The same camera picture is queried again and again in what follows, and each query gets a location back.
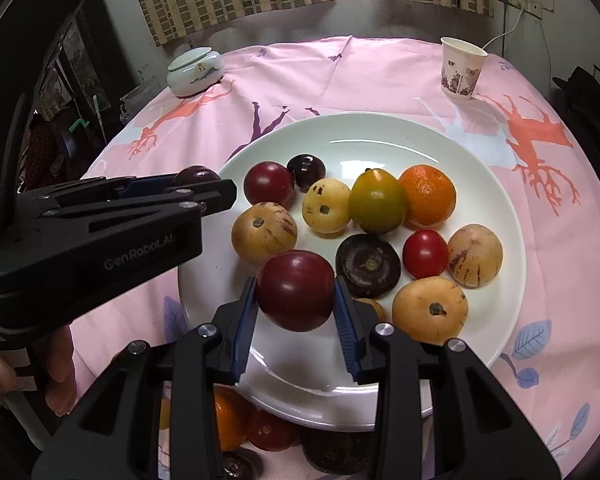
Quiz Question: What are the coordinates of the white oval plate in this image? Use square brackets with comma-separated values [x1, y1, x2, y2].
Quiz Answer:
[177, 112, 527, 432]

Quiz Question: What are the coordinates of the white ceramic lidded jar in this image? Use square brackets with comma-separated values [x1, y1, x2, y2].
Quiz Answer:
[166, 47, 224, 98]

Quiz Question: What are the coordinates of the yellow persimmon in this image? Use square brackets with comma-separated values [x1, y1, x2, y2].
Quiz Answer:
[352, 298, 387, 323]

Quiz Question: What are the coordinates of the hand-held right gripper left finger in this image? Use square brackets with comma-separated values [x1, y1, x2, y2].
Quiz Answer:
[32, 276, 258, 480]

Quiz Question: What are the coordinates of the small orange mandarin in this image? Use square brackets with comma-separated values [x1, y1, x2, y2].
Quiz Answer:
[398, 165, 457, 228]

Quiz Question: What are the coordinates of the white wall power outlet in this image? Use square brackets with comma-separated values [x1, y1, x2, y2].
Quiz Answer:
[500, 0, 543, 18]

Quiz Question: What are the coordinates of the purple-striped pepino melon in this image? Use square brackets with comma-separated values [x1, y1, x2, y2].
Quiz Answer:
[447, 224, 504, 288]

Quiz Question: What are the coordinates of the green-handled mop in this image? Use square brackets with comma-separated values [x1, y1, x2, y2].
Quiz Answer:
[67, 94, 112, 147]

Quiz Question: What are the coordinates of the dark brown passion fruit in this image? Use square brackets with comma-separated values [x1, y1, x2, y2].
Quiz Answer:
[300, 422, 376, 476]

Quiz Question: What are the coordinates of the pink floral tablecloth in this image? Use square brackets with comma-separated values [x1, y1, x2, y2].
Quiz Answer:
[70, 35, 600, 480]

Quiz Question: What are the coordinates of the printed paper cup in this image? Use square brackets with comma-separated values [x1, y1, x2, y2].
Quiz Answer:
[440, 36, 488, 102]

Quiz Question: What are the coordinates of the large tan pepino melon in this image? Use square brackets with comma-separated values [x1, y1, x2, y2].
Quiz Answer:
[392, 276, 469, 346]

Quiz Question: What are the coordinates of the person's left hand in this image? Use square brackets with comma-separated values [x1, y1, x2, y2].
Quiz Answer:
[0, 324, 78, 418]

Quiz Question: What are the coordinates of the small dark purple plum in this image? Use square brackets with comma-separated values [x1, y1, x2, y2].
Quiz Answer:
[286, 154, 327, 193]

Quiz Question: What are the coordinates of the large orange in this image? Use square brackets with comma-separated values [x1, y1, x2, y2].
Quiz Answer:
[212, 385, 255, 452]

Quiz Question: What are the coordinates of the spotted tan pepino melon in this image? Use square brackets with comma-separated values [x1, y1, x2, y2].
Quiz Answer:
[231, 202, 298, 266]

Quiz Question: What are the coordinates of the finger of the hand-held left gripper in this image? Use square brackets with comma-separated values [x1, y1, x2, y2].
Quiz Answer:
[35, 179, 237, 236]
[22, 174, 181, 201]

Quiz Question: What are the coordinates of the green-yellow tomato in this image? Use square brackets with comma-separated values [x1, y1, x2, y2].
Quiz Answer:
[349, 168, 408, 236]

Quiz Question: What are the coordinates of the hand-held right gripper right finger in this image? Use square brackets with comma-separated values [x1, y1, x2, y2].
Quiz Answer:
[334, 277, 563, 480]

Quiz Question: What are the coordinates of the dark red plum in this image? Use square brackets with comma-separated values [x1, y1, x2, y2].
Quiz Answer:
[243, 161, 296, 208]
[256, 250, 337, 332]

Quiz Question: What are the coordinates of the pale yellow pepino melon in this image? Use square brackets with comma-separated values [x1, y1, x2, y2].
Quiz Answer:
[302, 178, 352, 235]

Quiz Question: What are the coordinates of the small red cherry tomato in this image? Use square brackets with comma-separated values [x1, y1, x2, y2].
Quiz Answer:
[402, 230, 449, 280]

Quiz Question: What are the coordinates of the white power cable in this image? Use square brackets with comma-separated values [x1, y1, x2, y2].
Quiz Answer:
[482, 7, 527, 52]

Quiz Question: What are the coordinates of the dark purple mangosteen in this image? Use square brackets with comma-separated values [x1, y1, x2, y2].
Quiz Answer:
[335, 233, 402, 299]

